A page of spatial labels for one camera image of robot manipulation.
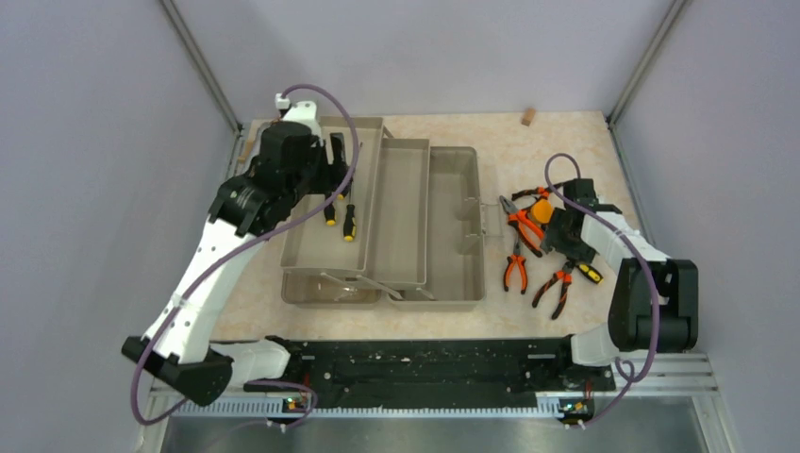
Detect orange tape measure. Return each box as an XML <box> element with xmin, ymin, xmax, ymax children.
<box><xmin>528</xmin><ymin>198</ymin><xmax>554</xmax><ymax>225</ymax></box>

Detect black yellow large screwdriver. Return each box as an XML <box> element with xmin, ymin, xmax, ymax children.
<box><xmin>576</xmin><ymin>262</ymin><xmax>604</xmax><ymax>284</ymax></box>

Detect black yellow small screwdriver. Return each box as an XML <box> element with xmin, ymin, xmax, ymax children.
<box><xmin>342</xmin><ymin>179</ymin><xmax>356</xmax><ymax>243</ymax></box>

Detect translucent beige tool box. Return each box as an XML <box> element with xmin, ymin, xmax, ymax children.
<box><xmin>280</xmin><ymin>116</ymin><xmax>499</xmax><ymax>311</ymax></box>

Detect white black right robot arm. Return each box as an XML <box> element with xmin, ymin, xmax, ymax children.
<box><xmin>542</xmin><ymin>178</ymin><xmax>699</xmax><ymax>389</ymax></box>

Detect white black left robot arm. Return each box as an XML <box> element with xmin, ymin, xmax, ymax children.
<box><xmin>122</xmin><ymin>121</ymin><xmax>353</xmax><ymax>407</ymax></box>

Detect large orange combination pliers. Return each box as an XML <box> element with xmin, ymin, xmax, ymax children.
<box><xmin>498</xmin><ymin>195</ymin><xmax>544</xmax><ymax>258</ymax></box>

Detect orange black end pliers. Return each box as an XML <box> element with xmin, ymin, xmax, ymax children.
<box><xmin>531</xmin><ymin>262</ymin><xmax>575</xmax><ymax>321</ymax></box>

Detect orange long-nose pliers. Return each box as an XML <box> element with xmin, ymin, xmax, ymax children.
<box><xmin>511</xmin><ymin>186</ymin><xmax>552</xmax><ymax>201</ymax></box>

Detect small orange needle-nose pliers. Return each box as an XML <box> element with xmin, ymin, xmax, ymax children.
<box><xmin>503</xmin><ymin>240</ymin><xmax>530</xmax><ymax>295</ymax></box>

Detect black yellow medium screwdriver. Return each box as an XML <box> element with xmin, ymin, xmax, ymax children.
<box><xmin>323</xmin><ymin>203</ymin><xmax>337</xmax><ymax>227</ymax></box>

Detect small wooden block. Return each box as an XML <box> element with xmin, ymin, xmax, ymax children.
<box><xmin>520</xmin><ymin>108</ymin><xmax>537</xmax><ymax>126</ymax></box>

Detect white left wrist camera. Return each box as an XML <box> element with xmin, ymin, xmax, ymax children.
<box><xmin>275</xmin><ymin>92</ymin><xmax>322</xmax><ymax>137</ymax></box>

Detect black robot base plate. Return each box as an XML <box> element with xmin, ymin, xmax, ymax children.
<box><xmin>276</xmin><ymin>337</ymin><xmax>611</xmax><ymax>394</ymax></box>

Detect aluminium frame rail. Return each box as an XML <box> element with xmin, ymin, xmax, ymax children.
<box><xmin>173</xmin><ymin>355</ymin><xmax>718</xmax><ymax>424</ymax></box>

